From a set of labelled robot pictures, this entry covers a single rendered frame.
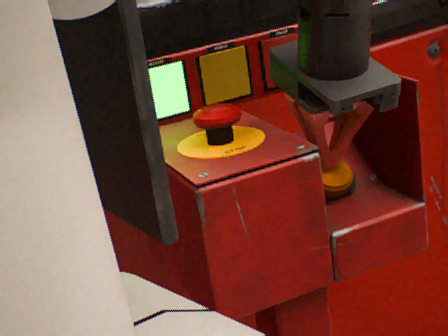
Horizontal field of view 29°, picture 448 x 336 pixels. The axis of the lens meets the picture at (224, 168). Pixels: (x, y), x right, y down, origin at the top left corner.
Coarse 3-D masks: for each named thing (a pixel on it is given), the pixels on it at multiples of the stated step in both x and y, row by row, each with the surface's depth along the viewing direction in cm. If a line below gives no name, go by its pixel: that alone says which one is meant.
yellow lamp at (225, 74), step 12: (240, 48) 77; (204, 60) 76; (216, 60) 77; (228, 60) 77; (240, 60) 78; (204, 72) 76; (216, 72) 77; (228, 72) 77; (240, 72) 78; (204, 84) 77; (216, 84) 77; (228, 84) 78; (240, 84) 78; (216, 96) 78; (228, 96) 78
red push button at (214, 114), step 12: (204, 108) 69; (216, 108) 68; (228, 108) 68; (192, 120) 69; (204, 120) 67; (216, 120) 67; (228, 120) 67; (216, 132) 68; (228, 132) 69; (216, 144) 69
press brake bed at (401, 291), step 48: (384, 0) 97; (432, 0) 101; (192, 48) 86; (384, 48) 98; (432, 48) 102; (432, 96) 104; (432, 144) 106; (432, 192) 108; (144, 240) 87; (432, 240) 110; (336, 288) 103; (384, 288) 107; (432, 288) 112
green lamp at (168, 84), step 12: (156, 72) 75; (168, 72) 75; (180, 72) 75; (156, 84) 75; (168, 84) 75; (180, 84) 76; (156, 96) 75; (168, 96) 76; (180, 96) 76; (156, 108) 75; (168, 108) 76; (180, 108) 76
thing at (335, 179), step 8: (336, 168) 75; (344, 168) 75; (328, 176) 74; (336, 176) 74; (344, 176) 75; (352, 176) 75; (328, 184) 74; (336, 184) 74; (344, 184) 74; (328, 192) 74; (336, 192) 74; (344, 192) 75
